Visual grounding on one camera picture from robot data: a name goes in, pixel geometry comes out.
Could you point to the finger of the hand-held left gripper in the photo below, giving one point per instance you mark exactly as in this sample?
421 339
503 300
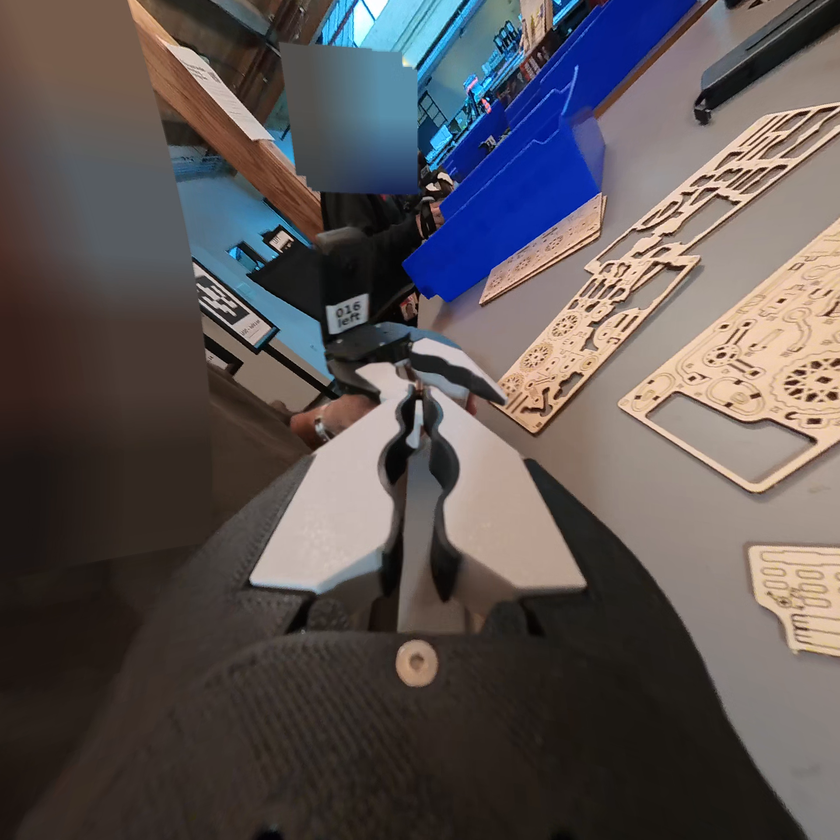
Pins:
377 379
449 354

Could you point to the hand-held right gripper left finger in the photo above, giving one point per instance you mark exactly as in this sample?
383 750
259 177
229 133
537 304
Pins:
328 525

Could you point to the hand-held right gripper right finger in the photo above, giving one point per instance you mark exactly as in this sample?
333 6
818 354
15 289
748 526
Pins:
508 525

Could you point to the small wooden puzzle part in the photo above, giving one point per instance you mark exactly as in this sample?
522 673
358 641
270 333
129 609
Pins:
418 388

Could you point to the grey desk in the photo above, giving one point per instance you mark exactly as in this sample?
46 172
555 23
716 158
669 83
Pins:
656 525

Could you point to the person's left hand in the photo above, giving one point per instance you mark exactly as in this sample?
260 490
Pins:
328 420

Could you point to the black white marker board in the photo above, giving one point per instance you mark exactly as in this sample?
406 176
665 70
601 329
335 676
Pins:
223 305

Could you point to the stack of wooden puzzle sheets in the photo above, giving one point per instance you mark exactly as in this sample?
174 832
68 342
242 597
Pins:
544 256

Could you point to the large blue plastic bin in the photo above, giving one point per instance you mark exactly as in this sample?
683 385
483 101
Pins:
512 216

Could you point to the wooden puzzle sheet rectangular window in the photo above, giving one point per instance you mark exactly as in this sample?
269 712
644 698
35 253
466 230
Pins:
663 410

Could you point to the wooden counter ledge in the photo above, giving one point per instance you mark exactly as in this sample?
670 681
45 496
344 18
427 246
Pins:
216 148

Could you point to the wooden puzzle sheet irregular outline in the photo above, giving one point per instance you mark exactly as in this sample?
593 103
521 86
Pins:
656 262

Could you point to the white paper notice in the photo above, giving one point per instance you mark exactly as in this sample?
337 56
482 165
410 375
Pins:
216 92

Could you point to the small slotted wooden panel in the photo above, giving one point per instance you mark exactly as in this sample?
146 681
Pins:
761 590

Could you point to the long blue plastic bin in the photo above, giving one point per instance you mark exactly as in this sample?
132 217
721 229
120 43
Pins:
630 46

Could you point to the black plastic rail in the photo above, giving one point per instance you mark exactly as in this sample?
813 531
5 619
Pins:
754 59

